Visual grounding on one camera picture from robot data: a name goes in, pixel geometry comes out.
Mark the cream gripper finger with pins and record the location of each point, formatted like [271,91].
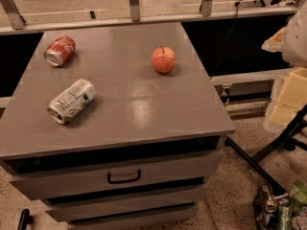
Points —
[289,96]
[274,43]

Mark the red apple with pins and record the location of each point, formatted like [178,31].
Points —
[163,59]

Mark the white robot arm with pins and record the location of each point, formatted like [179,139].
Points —
[294,46]

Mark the red soda can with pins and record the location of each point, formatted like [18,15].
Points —
[60,51]

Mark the white green 7up can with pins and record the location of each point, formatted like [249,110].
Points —
[69,103]

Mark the pile of crushed cans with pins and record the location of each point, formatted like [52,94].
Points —
[281,212]

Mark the grey drawer cabinet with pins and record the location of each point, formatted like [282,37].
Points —
[169,126]

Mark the black drawer handle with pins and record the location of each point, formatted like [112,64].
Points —
[123,178]

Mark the black handle on floor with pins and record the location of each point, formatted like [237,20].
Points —
[25,220]

